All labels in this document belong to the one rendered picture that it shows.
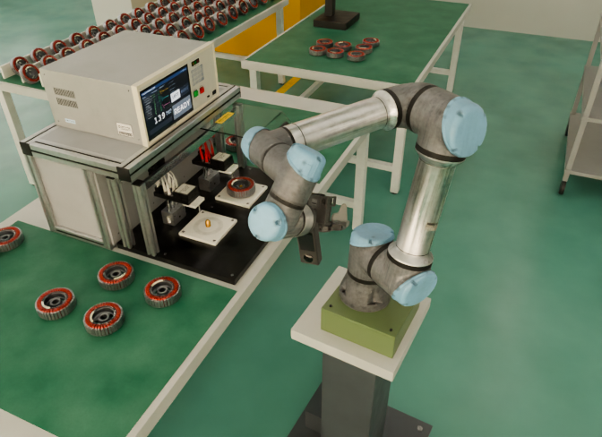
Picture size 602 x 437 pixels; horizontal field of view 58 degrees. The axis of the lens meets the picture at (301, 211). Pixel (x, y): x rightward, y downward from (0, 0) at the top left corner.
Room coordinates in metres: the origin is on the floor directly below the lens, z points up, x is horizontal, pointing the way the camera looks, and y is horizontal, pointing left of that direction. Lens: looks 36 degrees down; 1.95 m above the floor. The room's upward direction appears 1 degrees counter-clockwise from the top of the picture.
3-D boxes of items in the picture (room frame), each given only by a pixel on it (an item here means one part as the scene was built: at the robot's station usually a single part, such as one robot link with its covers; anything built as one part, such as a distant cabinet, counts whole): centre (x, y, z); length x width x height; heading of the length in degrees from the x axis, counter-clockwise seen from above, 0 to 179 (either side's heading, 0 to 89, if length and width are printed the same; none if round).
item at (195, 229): (1.53, 0.33, 0.78); 0.15 x 0.15 x 0.01; 66
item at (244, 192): (1.75, 0.23, 0.80); 0.11 x 0.11 x 0.04
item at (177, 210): (1.59, 0.46, 0.80); 0.07 x 0.05 x 0.06; 156
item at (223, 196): (1.75, 0.23, 0.78); 0.15 x 0.15 x 0.01; 66
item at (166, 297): (1.22, 0.43, 0.77); 0.11 x 0.11 x 0.04
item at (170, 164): (1.68, 0.37, 1.03); 0.62 x 0.01 x 0.03; 156
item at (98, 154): (1.78, 0.57, 1.09); 0.68 x 0.44 x 0.05; 156
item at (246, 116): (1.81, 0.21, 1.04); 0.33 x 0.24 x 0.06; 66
